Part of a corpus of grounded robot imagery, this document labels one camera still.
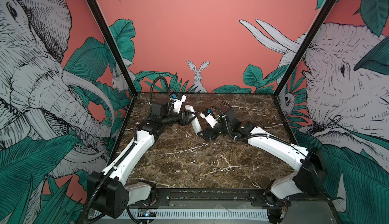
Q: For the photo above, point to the white ventilation grille strip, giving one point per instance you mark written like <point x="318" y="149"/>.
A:
<point x="197" y="214"/>

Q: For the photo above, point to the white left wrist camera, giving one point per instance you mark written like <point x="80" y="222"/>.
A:
<point x="177" y="99"/>

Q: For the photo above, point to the black left corner frame post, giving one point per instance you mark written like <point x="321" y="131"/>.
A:
<point x="98" y="15"/>

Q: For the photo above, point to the black corner frame post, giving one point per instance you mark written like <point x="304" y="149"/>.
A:
<point x="98" y="15"/>
<point x="311" y="34"/>

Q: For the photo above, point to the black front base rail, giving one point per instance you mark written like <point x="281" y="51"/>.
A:
<point x="254" y="197"/>

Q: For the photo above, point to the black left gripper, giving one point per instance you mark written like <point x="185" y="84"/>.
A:
<point x="182" y="116"/>

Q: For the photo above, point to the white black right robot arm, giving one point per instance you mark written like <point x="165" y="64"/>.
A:
<point x="308" y="164"/>

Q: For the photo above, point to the black right corner frame post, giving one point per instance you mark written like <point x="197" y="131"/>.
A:
<point x="311" y="34"/>

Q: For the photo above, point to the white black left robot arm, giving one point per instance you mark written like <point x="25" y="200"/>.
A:
<point x="106" y="190"/>

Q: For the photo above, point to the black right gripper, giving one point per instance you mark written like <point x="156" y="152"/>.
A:
<point x="206" y="132"/>

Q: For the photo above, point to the white remote control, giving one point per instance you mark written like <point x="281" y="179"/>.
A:
<point x="195" y="122"/>

